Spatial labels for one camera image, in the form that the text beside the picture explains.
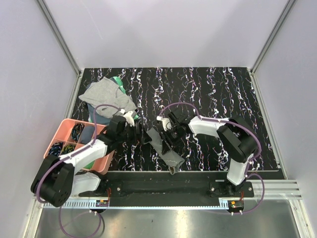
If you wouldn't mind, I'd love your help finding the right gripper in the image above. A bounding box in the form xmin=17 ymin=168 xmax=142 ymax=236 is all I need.
xmin=159 ymin=124 xmax=184 ymax=155

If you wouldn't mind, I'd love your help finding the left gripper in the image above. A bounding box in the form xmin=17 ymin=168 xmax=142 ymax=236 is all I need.
xmin=117 ymin=122 xmax=152 ymax=145

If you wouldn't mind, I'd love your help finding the dark grey napkin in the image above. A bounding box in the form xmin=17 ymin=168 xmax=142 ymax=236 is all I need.
xmin=147 ymin=128 xmax=185 ymax=175

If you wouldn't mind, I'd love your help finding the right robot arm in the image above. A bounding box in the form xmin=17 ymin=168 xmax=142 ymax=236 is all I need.
xmin=157 ymin=112 xmax=260 ymax=197

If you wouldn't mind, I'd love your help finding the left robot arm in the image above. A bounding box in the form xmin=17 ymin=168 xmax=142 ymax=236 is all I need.
xmin=31 ymin=116 xmax=151 ymax=207

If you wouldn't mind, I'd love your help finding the light grey cloth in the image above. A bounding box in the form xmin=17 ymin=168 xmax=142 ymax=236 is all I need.
xmin=79 ymin=77 xmax=137 ymax=119

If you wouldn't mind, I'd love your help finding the dark blue cloth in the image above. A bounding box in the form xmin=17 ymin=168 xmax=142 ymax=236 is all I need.
xmin=78 ymin=125 xmax=95 ymax=144

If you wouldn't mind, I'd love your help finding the green oval object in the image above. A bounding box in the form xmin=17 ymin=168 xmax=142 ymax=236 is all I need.
xmin=85 ymin=162 xmax=94 ymax=170

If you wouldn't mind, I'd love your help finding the green packet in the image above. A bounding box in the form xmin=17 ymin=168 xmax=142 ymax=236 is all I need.
xmin=110 ymin=76 xmax=139 ymax=119

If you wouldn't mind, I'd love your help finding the yellow black patterned object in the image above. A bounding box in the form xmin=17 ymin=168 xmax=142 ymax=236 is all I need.
xmin=61 ymin=144 xmax=76 ymax=155

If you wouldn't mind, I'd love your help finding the pink divided tray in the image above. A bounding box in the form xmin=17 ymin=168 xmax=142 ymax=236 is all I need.
xmin=44 ymin=119 xmax=114 ymax=175

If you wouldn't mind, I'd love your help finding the black blue patterned object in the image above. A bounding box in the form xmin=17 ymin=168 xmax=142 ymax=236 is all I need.
xmin=48 ymin=142 xmax=64 ymax=157

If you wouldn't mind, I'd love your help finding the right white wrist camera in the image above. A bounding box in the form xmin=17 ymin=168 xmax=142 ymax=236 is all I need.
xmin=157 ymin=116 xmax=172 ymax=131

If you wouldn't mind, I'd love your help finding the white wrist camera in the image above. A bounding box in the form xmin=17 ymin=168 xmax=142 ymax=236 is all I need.
xmin=120 ymin=109 xmax=136 ymax=126
xmin=157 ymin=116 xmax=172 ymax=131

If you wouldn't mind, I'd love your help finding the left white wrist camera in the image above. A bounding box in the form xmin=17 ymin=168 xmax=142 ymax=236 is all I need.
xmin=120 ymin=109 xmax=136 ymax=126

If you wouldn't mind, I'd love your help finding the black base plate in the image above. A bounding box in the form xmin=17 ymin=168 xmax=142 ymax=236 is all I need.
xmin=79 ymin=171 xmax=255 ymax=208

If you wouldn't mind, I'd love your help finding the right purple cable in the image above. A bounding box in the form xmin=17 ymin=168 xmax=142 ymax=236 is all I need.
xmin=157 ymin=102 xmax=265 ymax=215

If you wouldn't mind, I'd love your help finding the purple cable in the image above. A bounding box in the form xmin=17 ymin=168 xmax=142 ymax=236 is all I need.
xmin=36 ymin=104 xmax=126 ymax=238
xmin=157 ymin=102 xmax=265 ymax=215

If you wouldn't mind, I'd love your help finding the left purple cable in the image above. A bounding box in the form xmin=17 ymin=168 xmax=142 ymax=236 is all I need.
xmin=36 ymin=104 xmax=126 ymax=238

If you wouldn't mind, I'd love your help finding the left aluminium frame post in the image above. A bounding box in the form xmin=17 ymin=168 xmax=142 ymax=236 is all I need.
xmin=36 ymin=0 xmax=84 ymax=76

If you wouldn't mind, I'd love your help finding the aluminium frame post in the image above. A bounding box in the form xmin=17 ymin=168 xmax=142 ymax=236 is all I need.
xmin=250 ymin=0 xmax=298 ymax=75
xmin=36 ymin=0 xmax=84 ymax=76

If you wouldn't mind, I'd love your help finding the right aluminium frame post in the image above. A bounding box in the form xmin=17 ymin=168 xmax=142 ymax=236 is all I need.
xmin=250 ymin=0 xmax=298 ymax=75

